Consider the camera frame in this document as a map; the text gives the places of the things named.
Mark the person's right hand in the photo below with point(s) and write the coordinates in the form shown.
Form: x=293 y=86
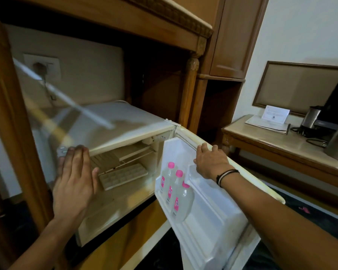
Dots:
x=211 y=164

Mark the person's left hand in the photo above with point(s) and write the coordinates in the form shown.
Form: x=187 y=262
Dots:
x=73 y=188

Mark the person's left middle finger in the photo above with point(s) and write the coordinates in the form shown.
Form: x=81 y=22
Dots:
x=76 y=161

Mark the person's left little finger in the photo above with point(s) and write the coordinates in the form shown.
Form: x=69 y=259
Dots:
x=59 y=170

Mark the person's right middle finger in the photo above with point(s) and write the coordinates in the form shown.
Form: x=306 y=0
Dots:
x=214 y=149

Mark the person's left thumb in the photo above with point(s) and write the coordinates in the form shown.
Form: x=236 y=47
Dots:
x=95 y=181

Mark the person's right thumb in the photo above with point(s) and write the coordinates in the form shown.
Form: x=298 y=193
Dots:
x=197 y=165

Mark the white mini fridge door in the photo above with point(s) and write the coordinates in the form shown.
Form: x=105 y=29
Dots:
x=214 y=224

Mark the person's left forearm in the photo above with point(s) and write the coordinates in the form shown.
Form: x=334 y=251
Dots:
x=42 y=247

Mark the person's right forearm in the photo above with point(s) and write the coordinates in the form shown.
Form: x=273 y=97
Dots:
x=284 y=224

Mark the black and white wristband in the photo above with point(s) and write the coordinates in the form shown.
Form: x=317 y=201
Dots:
x=225 y=175

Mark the white ice cube tray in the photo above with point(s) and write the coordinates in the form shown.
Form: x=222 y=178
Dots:
x=123 y=176

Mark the pink capped clear bottle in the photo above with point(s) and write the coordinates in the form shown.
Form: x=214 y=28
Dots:
x=181 y=203
x=173 y=188
x=166 y=177

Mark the cream freezer drip tray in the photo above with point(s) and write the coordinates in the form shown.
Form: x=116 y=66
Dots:
x=121 y=154

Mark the white paper notepad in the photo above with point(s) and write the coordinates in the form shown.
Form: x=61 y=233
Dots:
x=266 y=125

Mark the cream mini fridge body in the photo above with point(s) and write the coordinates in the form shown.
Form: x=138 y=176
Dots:
x=118 y=116

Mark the wooden framed glass door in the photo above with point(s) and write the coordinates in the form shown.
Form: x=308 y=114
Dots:
x=15 y=123

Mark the wooden desk with stone top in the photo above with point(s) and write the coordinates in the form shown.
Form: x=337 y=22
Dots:
x=284 y=149

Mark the white folded tent card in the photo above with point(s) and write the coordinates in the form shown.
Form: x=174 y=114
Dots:
x=275 y=113

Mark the black pen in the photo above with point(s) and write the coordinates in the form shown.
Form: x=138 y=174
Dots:
x=288 y=128

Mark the grey power plug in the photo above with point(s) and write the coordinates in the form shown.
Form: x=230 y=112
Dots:
x=40 y=69

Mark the stainless steel mug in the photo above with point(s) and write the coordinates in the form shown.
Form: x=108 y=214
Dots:
x=311 y=117

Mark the wooden cupboard door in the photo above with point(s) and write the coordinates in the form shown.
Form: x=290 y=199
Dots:
x=236 y=36

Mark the black television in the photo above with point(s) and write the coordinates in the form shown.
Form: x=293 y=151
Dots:
x=336 y=104

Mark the carved wooden cabinet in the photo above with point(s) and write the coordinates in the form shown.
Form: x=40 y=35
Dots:
x=163 y=22

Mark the white wall socket plate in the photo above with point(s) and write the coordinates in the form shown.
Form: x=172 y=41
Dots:
x=52 y=63

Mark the brown framed wall board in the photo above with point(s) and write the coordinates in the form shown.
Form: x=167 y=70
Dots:
x=295 y=84

